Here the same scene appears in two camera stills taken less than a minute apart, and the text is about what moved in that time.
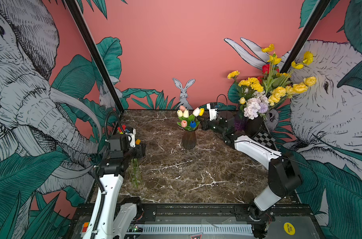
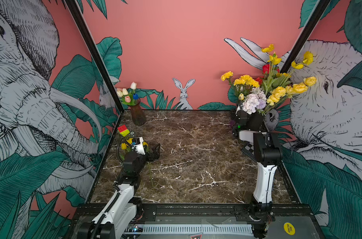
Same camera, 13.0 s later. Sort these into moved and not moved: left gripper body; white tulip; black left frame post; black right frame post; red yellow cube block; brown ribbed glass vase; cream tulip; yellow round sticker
Moved: cream tulip; brown ribbed glass vase; left gripper body; white tulip
Not moved: black right frame post; yellow round sticker; black left frame post; red yellow cube block
